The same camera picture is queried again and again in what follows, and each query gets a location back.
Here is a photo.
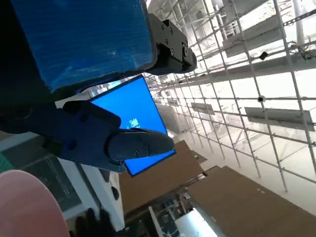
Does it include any white window grid frame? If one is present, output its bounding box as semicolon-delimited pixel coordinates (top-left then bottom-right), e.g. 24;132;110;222
144;0;316;193

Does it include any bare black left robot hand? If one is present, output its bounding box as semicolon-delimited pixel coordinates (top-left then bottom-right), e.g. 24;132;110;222
0;0;198;174

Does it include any white mesh-front cabinet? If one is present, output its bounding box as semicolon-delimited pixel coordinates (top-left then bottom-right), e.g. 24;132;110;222
0;132;126;233

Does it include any blue screen monitor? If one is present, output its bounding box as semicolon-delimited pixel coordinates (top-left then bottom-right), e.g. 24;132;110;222
89;75;177;177

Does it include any brown cardboard box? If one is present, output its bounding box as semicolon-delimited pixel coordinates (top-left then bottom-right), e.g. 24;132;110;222
185;165;316;237
119;140;206;213

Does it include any pink bowl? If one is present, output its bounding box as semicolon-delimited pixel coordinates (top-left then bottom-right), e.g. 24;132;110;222
0;169;70;237

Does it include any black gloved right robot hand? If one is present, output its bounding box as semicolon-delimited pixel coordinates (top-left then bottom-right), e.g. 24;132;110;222
70;207;117;237

